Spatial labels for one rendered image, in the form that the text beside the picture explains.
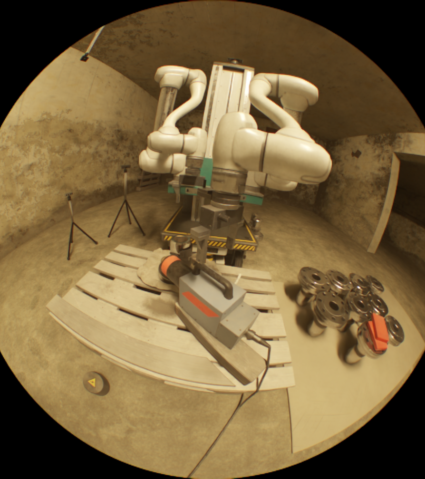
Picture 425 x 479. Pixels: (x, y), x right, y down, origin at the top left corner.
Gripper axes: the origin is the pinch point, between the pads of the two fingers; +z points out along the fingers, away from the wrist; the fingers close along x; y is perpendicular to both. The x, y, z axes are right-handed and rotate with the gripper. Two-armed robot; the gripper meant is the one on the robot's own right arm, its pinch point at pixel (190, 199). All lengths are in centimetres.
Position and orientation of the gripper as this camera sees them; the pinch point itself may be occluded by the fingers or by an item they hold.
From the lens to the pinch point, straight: 82.6
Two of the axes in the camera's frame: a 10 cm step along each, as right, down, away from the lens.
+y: 0.0, -4.4, 9.0
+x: -9.9, -1.2, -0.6
